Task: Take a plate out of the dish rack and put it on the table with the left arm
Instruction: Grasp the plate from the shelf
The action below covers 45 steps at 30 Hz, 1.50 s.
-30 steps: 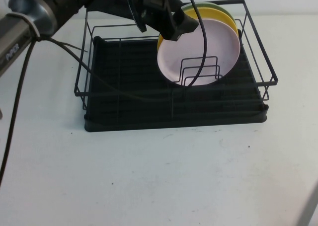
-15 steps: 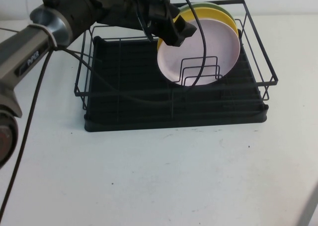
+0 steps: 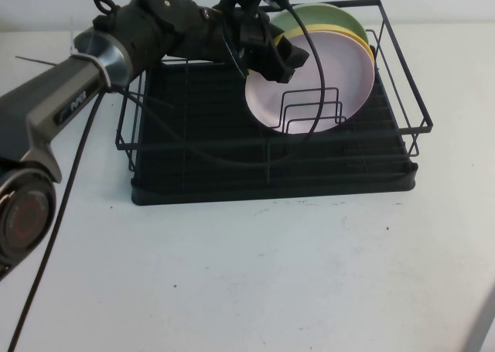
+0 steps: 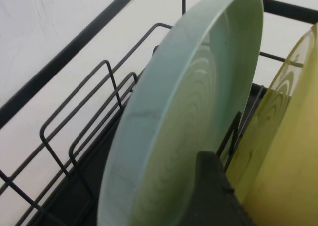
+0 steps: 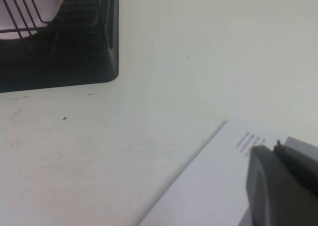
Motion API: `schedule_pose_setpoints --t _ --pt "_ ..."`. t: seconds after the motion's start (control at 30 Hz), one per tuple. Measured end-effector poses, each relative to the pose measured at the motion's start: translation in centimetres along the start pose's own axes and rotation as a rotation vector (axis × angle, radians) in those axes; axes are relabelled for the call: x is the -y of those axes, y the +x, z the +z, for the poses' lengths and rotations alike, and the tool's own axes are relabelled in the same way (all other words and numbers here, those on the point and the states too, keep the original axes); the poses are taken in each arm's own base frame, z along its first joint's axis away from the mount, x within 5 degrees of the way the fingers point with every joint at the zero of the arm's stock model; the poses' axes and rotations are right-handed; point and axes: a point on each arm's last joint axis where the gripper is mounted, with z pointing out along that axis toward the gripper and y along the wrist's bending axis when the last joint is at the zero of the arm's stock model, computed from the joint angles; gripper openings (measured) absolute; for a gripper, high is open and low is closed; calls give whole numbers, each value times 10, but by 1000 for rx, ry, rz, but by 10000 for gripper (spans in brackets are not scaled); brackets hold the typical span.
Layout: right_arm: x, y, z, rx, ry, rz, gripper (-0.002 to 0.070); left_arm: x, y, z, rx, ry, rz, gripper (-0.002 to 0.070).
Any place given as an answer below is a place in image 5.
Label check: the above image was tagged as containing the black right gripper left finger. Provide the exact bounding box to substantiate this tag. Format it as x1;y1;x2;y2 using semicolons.
245;145;318;226

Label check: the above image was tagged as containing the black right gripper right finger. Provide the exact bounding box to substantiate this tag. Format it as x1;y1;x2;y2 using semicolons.
272;140;318;202

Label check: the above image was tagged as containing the pale pink plate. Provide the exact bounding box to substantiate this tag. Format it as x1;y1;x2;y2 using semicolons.
0;0;66;40

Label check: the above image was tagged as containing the white printed paper sheet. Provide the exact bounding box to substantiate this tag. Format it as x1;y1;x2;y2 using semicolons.
139;118;290;226

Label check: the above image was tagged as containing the black plastic drain tray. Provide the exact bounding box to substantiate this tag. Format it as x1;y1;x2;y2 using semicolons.
0;0;120;94

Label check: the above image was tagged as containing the black wire dish rack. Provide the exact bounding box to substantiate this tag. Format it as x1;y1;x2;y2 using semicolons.
0;0;112;50

